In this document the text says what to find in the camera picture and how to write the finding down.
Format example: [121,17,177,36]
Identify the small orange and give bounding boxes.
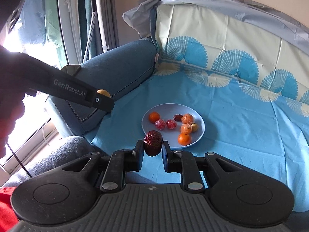
[177,132,192,146]

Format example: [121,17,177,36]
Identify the dark red jujube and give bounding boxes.
[173,114,183,122]
[143,130,163,157]

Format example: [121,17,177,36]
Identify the peach fruit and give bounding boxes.
[180,123,192,134]

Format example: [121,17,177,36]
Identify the red candy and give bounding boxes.
[166,119,177,130]
[154,119,166,131]

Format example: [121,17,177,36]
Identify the orange fruit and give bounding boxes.
[181,113,195,125]

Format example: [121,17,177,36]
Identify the bare orange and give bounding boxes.
[148,112,161,124]

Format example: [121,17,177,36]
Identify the person hand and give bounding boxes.
[1,80,25,158]

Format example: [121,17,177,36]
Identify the blue sofa armrest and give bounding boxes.
[46,38,157,137]

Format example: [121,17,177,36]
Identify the light blue round plate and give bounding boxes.
[141,103,205,149]

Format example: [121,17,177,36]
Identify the grey trouser knee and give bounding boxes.
[3,136,107,187]

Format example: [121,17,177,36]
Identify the grey plastic sheet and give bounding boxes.
[123,0,308,54]

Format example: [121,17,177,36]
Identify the blue fan-pattern cloth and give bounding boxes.
[92,4,308,212]

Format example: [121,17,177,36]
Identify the window frame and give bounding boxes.
[58,0,83,64]

